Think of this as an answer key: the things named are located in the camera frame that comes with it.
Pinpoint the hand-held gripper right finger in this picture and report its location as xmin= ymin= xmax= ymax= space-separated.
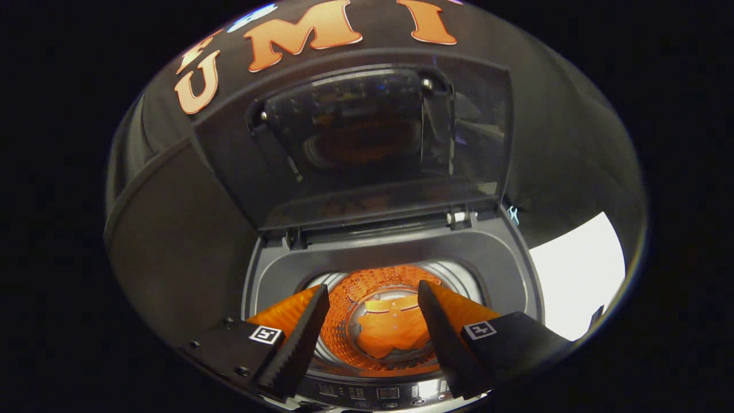
xmin=417 ymin=279 xmax=574 ymax=400

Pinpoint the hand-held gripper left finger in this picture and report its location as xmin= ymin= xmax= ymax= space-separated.
xmin=179 ymin=284 xmax=331 ymax=402

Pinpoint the black backdrop cloth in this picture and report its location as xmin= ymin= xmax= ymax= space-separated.
xmin=106 ymin=0 xmax=649 ymax=345

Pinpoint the yellow polo shirt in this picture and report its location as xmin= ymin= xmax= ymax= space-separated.
xmin=356 ymin=293 xmax=432 ymax=360

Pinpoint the white sheet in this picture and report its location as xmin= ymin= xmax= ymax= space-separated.
xmin=528 ymin=211 xmax=626 ymax=342

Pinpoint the grey platform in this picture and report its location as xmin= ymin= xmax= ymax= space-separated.
xmin=103 ymin=137 xmax=260 ymax=346

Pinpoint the dark glass washing machine lid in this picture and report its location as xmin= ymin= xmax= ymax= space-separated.
xmin=192 ymin=54 xmax=513 ymax=233

